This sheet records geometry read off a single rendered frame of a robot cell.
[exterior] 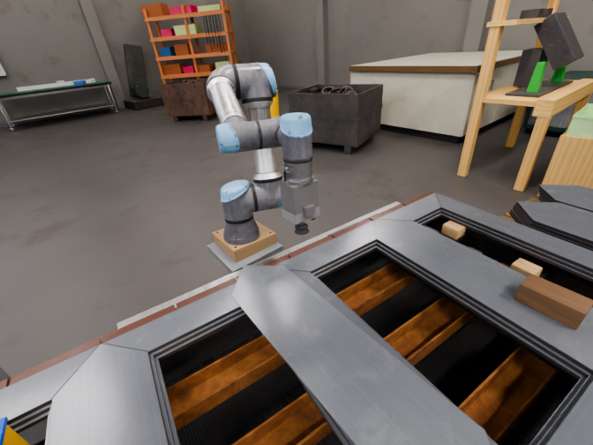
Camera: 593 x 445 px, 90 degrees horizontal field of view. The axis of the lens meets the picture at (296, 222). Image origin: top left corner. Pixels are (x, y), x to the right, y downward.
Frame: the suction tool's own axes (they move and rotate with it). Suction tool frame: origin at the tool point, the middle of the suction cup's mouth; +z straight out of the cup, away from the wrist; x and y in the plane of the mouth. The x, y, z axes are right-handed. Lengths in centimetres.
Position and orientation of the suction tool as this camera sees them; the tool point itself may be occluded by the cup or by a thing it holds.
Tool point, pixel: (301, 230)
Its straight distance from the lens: 84.5
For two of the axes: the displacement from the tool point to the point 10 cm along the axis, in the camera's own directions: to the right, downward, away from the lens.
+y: 8.0, -3.1, 5.1
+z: 0.5, 8.9, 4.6
